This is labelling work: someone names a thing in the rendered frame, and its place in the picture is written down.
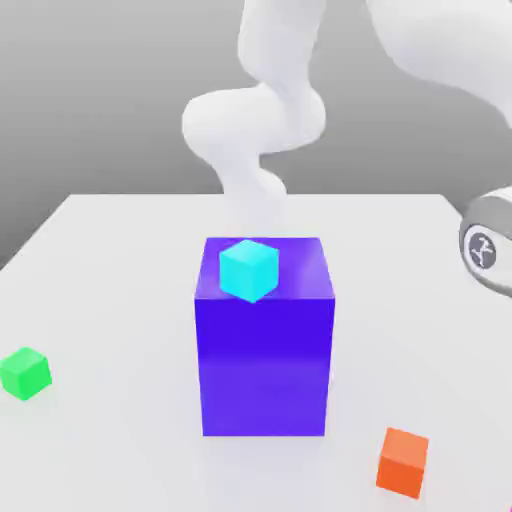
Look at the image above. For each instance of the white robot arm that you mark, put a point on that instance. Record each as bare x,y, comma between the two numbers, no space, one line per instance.
256,120

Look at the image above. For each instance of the small cyan cube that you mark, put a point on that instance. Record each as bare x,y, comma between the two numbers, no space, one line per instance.
248,272

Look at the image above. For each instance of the small orange cube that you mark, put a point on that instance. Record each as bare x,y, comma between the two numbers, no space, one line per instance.
401,464

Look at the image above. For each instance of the small green cube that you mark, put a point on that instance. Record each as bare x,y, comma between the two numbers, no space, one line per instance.
24,374

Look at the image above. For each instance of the large blue box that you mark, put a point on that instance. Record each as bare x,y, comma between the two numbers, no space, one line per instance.
264,360

